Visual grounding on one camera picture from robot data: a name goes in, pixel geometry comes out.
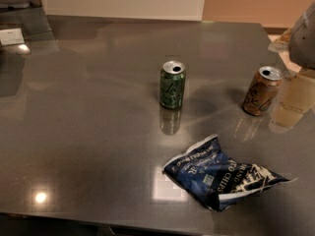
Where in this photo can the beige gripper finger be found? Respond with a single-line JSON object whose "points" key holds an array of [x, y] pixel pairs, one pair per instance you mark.
{"points": [[295, 98], [281, 44]]}

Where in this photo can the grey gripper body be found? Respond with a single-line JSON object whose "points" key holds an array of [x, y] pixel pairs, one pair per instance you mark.
{"points": [[304, 38]]}

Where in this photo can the green soda can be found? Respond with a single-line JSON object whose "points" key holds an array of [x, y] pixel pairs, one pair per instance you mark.
{"points": [[172, 84]]}

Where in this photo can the blue chips bag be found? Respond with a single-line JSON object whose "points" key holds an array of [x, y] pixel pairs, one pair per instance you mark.
{"points": [[216, 180]]}

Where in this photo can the white paper card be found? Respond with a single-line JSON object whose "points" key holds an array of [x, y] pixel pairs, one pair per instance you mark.
{"points": [[11, 37]]}

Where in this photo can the orange soda can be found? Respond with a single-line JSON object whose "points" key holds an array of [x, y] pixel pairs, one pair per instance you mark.
{"points": [[262, 90]]}

